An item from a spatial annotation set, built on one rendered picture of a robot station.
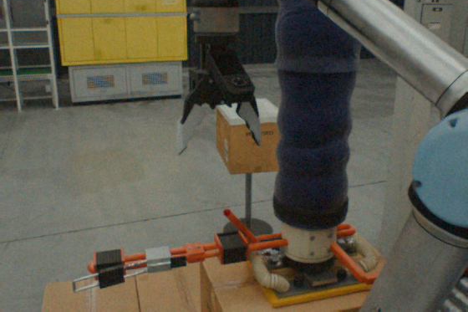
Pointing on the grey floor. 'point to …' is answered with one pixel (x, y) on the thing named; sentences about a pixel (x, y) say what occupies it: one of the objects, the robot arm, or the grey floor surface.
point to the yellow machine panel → (121, 28)
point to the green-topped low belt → (28, 79)
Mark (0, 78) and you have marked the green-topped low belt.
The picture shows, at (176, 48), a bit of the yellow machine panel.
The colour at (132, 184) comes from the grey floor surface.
